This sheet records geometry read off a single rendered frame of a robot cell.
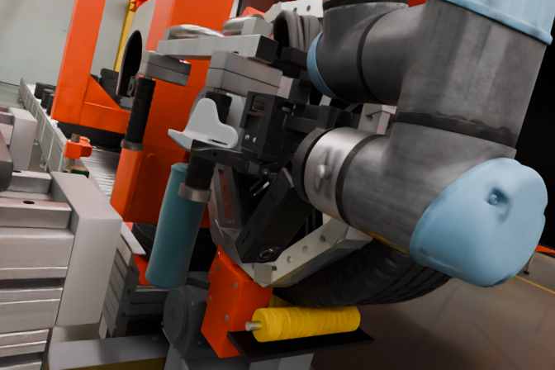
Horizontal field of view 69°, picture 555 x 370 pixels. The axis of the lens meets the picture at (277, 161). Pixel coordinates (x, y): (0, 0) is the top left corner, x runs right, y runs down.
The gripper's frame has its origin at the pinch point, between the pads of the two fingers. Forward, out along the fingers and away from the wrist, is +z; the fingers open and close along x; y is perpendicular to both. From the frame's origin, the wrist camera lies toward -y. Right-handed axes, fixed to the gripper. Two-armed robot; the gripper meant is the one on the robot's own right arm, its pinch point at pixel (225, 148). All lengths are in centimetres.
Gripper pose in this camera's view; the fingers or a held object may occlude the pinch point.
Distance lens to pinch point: 51.4
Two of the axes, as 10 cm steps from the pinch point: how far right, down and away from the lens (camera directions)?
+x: -8.0, -1.4, -5.8
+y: 2.4, -9.7, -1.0
